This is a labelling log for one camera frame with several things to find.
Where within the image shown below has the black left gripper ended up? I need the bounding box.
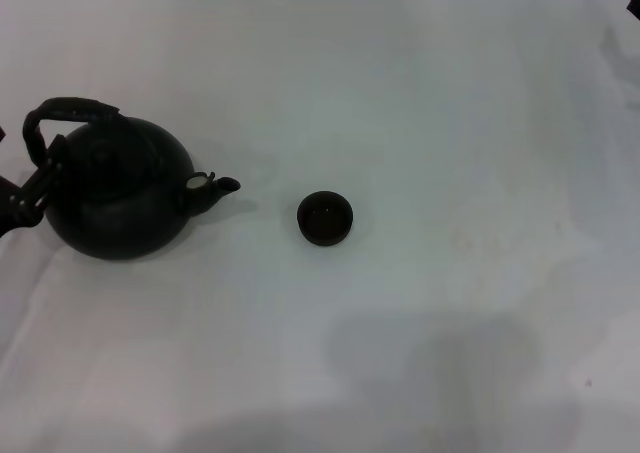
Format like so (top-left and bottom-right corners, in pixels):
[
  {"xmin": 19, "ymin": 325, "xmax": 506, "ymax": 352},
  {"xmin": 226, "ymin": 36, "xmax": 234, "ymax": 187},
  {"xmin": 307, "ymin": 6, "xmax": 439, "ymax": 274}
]
[{"xmin": 0, "ymin": 126, "xmax": 68, "ymax": 240}]

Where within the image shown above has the small dark brown teacup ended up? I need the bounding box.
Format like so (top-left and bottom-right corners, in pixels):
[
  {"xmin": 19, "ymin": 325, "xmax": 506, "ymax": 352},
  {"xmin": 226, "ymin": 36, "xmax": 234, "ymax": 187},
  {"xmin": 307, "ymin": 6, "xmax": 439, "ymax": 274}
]
[{"xmin": 296, "ymin": 190, "xmax": 355, "ymax": 248}]

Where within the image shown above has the black round teapot with handle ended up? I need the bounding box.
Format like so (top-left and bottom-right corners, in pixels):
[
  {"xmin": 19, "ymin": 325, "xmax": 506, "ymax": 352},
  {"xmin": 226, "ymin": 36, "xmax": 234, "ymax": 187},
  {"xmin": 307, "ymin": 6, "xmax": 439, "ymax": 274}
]
[{"xmin": 22, "ymin": 96, "xmax": 243, "ymax": 262}]

